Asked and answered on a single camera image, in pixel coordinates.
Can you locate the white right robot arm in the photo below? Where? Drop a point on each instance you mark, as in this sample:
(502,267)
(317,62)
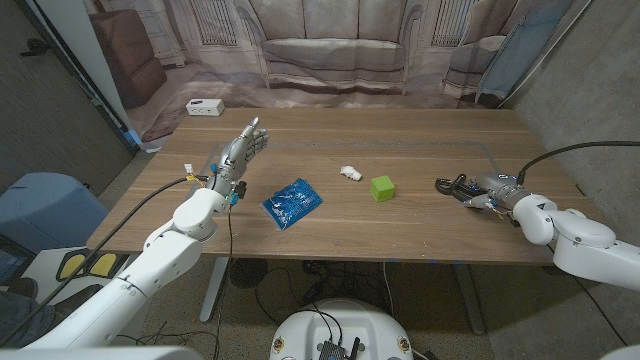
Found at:
(585,245)

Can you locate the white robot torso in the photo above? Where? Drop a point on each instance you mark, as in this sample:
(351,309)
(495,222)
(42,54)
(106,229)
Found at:
(345,320)

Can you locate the blue-grey leaning panel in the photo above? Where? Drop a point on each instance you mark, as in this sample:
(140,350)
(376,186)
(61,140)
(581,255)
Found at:
(520,50)

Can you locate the blue plastic bin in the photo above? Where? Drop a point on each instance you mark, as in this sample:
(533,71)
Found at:
(45,210)

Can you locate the grey metal table leg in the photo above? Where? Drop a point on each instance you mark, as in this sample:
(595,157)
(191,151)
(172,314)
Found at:
(215,290)
(470,300)

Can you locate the blue gel bag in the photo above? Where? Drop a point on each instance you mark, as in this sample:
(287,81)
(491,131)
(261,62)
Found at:
(292,202)

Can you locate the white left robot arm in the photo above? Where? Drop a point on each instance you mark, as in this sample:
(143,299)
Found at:
(165,250)

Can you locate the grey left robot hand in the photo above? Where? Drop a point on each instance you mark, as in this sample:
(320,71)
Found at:
(235,160)

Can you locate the white power outlet box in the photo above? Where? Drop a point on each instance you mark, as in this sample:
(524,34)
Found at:
(205,107)

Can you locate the black round floor fan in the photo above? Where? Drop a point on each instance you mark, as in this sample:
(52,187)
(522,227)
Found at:
(248,272)

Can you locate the black grip strengthener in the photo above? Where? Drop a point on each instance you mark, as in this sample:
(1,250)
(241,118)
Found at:
(445,186)

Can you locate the printed living room backdrop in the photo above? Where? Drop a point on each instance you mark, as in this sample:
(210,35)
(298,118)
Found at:
(330,55)

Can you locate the white bandage roll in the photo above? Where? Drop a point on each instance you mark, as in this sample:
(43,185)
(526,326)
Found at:
(351,173)

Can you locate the white board with yellow marks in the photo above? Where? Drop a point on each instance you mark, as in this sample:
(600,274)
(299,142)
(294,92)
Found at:
(102,265)

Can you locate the green cube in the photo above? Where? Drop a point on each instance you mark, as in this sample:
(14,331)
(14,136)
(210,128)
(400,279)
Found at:
(383,189)

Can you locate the blue tape piece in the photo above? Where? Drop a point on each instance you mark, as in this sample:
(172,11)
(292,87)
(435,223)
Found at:
(133,138)

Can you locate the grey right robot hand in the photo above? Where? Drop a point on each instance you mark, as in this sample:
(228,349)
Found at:
(505,187)

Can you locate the person leg in jeans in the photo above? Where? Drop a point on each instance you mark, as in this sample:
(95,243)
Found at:
(22,315)

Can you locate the white connector plug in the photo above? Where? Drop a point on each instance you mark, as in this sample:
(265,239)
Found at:
(188,168)

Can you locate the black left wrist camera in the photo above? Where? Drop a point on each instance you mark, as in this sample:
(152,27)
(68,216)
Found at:
(240,190)

